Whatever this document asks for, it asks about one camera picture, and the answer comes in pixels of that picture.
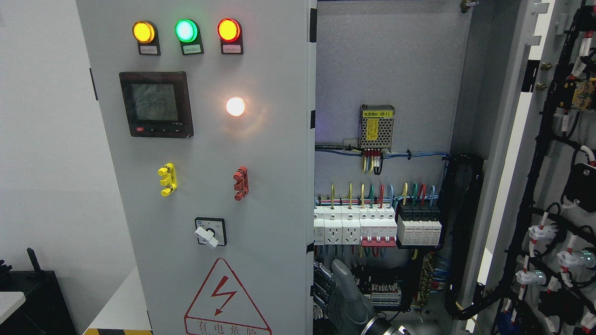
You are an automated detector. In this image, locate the grey cabinet door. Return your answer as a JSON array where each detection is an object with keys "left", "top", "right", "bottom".
[
  {"left": 76, "top": 0, "right": 317, "bottom": 335},
  {"left": 447, "top": 0, "right": 595, "bottom": 335}
]

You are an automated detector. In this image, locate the red terminal connector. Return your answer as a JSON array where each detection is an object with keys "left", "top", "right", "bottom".
[{"left": 233, "top": 166, "right": 249, "bottom": 201}]

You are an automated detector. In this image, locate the white glowing indicator light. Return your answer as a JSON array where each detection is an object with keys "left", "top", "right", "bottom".
[{"left": 226, "top": 97, "right": 246, "bottom": 116}]

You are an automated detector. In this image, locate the white socket breaker row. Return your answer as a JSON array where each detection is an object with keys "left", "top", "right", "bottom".
[{"left": 314, "top": 204, "right": 397, "bottom": 248}]

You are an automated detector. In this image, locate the metal mesh power supply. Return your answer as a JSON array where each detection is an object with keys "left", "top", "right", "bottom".
[{"left": 359, "top": 104, "right": 395, "bottom": 151}]

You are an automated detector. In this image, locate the yellow terminal connector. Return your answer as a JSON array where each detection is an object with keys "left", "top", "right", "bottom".
[{"left": 158, "top": 162, "right": 177, "bottom": 197}]

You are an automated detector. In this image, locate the black white surge protector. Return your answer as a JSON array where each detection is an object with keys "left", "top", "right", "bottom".
[{"left": 396, "top": 203, "right": 443, "bottom": 249}]

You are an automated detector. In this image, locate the relay terminal row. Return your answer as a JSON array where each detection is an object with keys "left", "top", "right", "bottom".
[{"left": 312, "top": 262, "right": 402, "bottom": 320}]

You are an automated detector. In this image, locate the red indicator light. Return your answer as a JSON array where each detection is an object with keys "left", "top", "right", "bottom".
[{"left": 217, "top": 18, "right": 244, "bottom": 55}]

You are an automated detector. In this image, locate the black digital power meter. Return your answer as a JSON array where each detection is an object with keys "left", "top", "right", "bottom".
[{"left": 119, "top": 71, "right": 194, "bottom": 138}]

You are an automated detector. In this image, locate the red electric hazard sign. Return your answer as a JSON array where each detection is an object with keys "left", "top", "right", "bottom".
[{"left": 184, "top": 257, "right": 272, "bottom": 335}]

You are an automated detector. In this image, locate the green indicator light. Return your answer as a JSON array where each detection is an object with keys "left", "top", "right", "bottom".
[{"left": 175, "top": 19, "right": 204, "bottom": 55}]

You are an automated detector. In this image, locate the yellow indicator light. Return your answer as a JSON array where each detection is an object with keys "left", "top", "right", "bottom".
[{"left": 132, "top": 20, "right": 161, "bottom": 56}]

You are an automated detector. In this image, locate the black box at left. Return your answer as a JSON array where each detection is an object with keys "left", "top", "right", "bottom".
[{"left": 0, "top": 248, "right": 77, "bottom": 335}]

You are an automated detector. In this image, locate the white rotary selector switch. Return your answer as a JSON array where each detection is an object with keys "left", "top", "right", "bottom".
[{"left": 195, "top": 217, "right": 227, "bottom": 249}]

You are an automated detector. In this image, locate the black cable conduit loop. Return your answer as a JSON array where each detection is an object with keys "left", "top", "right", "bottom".
[{"left": 438, "top": 154, "right": 483, "bottom": 320}]

